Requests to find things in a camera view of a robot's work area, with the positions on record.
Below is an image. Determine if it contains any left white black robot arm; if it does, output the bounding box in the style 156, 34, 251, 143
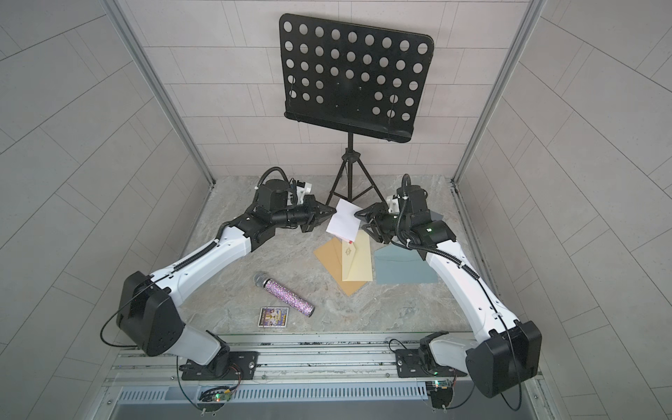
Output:
115, 180, 336, 378

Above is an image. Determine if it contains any small colourful card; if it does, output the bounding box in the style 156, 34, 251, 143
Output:
257, 306, 290, 328

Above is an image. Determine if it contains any cream envelope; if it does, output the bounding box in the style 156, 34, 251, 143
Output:
341, 230, 373, 283

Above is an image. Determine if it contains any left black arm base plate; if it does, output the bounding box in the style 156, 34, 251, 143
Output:
178, 351, 260, 381

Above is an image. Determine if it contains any black perforated music stand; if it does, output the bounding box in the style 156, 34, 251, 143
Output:
278, 13, 435, 180

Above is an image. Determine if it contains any purple glitter microphone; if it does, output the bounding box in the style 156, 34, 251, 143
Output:
254, 272, 315, 317

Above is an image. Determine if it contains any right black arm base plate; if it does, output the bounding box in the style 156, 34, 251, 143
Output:
394, 348, 467, 378

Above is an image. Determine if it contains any tan brown envelope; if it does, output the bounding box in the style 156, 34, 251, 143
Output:
314, 238, 367, 297

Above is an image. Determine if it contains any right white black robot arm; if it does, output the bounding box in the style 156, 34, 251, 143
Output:
355, 183, 543, 398

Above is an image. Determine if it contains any aluminium mounting rail frame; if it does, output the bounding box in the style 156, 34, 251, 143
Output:
101, 330, 544, 405

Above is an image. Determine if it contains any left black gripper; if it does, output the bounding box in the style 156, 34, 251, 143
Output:
269, 195, 337, 233

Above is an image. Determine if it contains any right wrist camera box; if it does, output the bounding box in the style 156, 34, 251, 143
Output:
386, 195, 400, 215

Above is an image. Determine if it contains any left small circuit board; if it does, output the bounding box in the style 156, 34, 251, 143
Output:
199, 386, 236, 404

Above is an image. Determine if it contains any right small circuit board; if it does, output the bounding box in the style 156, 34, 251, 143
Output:
425, 380, 454, 411

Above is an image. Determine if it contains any small circuit board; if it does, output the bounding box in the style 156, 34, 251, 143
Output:
425, 380, 454, 411
199, 386, 236, 404

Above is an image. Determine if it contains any pink red-bordered letter paper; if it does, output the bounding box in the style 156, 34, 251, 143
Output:
327, 199, 362, 243

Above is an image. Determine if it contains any dark grey envelope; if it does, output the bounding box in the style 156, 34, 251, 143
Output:
430, 210, 444, 222

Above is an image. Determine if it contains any blue-grey envelope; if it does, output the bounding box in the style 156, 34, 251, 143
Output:
374, 245, 439, 285

